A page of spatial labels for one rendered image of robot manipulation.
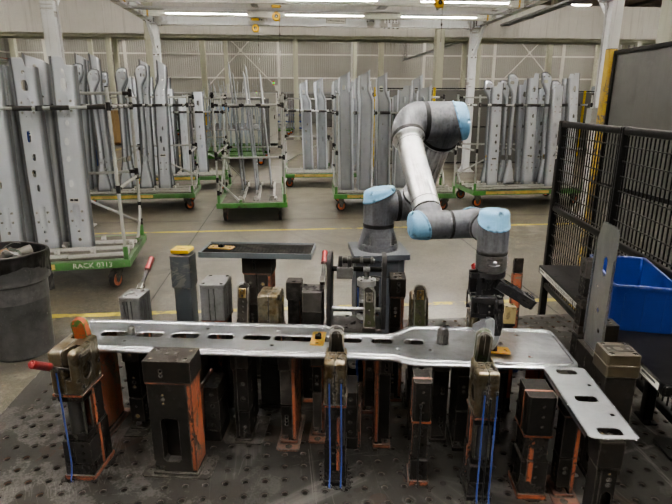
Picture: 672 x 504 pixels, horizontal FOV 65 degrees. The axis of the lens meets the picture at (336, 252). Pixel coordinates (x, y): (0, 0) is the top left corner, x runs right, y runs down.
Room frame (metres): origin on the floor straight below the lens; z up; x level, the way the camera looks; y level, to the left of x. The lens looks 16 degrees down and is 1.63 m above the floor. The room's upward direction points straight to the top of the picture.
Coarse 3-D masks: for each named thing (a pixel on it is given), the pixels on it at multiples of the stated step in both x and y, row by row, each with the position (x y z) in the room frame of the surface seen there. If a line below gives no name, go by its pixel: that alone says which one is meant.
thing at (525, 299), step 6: (498, 282) 1.23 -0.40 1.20; (504, 282) 1.22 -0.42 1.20; (498, 288) 1.22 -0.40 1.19; (504, 288) 1.22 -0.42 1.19; (510, 288) 1.22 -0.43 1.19; (516, 288) 1.24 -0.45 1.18; (510, 294) 1.22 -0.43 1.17; (516, 294) 1.22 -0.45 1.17; (522, 294) 1.22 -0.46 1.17; (528, 294) 1.23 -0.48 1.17; (516, 300) 1.22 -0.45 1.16; (522, 300) 1.22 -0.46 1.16; (528, 300) 1.22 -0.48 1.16; (534, 300) 1.22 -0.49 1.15; (528, 306) 1.21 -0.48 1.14
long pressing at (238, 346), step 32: (96, 320) 1.45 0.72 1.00; (128, 320) 1.45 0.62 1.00; (160, 320) 1.45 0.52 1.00; (128, 352) 1.26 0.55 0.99; (224, 352) 1.25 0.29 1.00; (256, 352) 1.25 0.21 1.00; (288, 352) 1.25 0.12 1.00; (320, 352) 1.25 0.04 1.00; (352, 352) 1.24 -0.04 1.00; (384, 352) 1.24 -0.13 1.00; (416, 352) 1.24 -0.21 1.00; (448, 352) 1.24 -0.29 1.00; (512, 352) 1.25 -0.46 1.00; (544, 352) 1.25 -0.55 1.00
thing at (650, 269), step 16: (592, 256) 1.59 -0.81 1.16; (624, 256) 1.59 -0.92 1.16; (624, 272) 1.59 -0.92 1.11; (640, 272) 1.58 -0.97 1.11; (656, 272) 1.46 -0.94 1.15; (624, 288) 1.32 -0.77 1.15; (640, 288) 1.31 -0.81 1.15; (656, 288) 1.30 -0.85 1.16; (624, 304) 1.32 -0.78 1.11; (640, 304) 1.31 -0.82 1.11; (656, 304) 1.30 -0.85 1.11; (624, 320) 1.32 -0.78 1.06; (640, 320) 1.31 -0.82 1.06; (656, 320) 1.30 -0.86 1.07
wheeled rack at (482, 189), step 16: (464, 96) 9.25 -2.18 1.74; (480, 96) 8.31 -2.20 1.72; (592, 96) 8.55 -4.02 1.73; (464, 144) 9.24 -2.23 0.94; (480, 144) 9.26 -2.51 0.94; (464, 192) 9.17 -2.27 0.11; (480, 192) 8.31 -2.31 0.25; (496, 192) 8.34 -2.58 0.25; (512, 192) 8.37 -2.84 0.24; (528, 192) 8.41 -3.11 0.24; (544, 192) 8.44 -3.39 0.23; (576, 192) 8.52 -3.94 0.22
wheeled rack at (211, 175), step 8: (176, 112) 10.30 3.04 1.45; (184, 112) 10.32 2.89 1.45; (192, 112) 10.35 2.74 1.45; (200, 112) 10.37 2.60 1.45; (208, 112) 10.40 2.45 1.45; (216, 112) 10.42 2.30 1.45; (224, 112) 10.65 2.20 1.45; (224, 136) 10.13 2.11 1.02; (224, 144) 10.13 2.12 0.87; (176, 176) 10.03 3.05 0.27; (184, 176) 10.03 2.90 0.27; (200, 176) 10.03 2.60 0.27; (208, 176) 10.05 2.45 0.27
